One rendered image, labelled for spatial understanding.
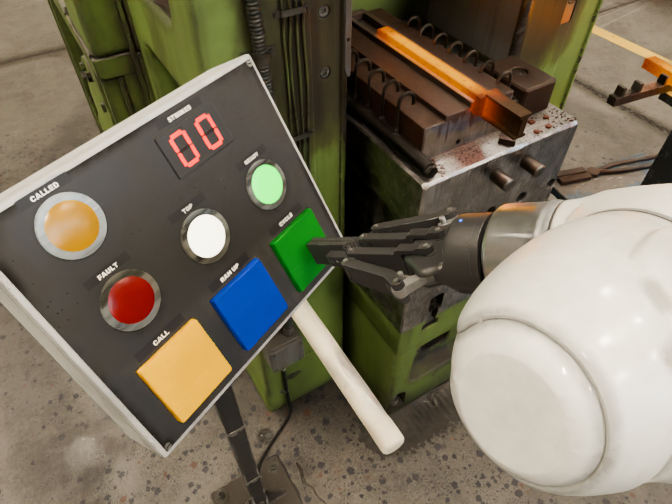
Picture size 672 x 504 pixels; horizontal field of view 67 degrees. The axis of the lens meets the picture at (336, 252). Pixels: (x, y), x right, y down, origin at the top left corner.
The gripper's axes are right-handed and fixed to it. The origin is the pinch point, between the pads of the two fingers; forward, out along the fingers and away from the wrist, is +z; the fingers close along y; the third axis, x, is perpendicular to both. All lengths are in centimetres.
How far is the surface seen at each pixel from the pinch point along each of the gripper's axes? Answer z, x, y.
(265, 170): 5.2, 11.1, 0.6
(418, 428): 45, -93, 33
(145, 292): 5.1, 9.4, -18.6
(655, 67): -13, -21, 94
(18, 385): 142, -37, -24
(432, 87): 10.8, 1.3, 46.6
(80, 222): 5.1, 18.1, -19.4
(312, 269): 4.8, -2.4, -0.7
